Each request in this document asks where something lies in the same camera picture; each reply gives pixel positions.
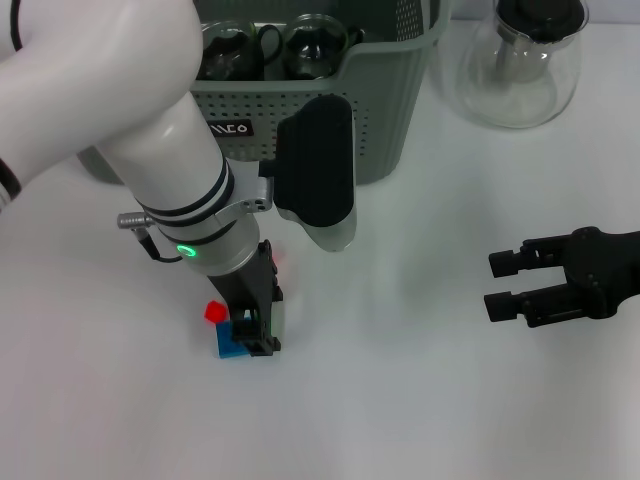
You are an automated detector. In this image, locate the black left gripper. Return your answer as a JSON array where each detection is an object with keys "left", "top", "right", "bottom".
[{"left": 206, "top": 239, "right": 284, "bottom": 358}]

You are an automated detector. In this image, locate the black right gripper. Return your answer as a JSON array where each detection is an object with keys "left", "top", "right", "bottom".
[{"left": 482, "top": 225, "right": 640, "bottom": 329}]

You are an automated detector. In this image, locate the blue square brick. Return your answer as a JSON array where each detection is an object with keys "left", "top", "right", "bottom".
[{"left": 216, "top": 319, "right": 251, "bottom": 360}]

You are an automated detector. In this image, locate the glass teacup with black base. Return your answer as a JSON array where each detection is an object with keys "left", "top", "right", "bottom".
[
  {"left": 283, "top": 13, "right": 367, "bottom": 81},
  {"left": 199, "top": 18, "right": 284, "bottom": 81}
]

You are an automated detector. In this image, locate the grey-green perforated storage bin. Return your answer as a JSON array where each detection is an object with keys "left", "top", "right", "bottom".
[{"left": 77, "top": 0, "right": 451, "bottom": 189}]

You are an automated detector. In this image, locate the glass teapot with black lid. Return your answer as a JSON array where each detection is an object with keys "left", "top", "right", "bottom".
[{"left": 430, "top": 0, "right": 591, "bottom": 130}]

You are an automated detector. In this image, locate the left arm cable with plug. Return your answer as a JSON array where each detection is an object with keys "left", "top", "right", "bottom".
[{"left": 116, "top": 211, "right": 182, "bottom": 263}]

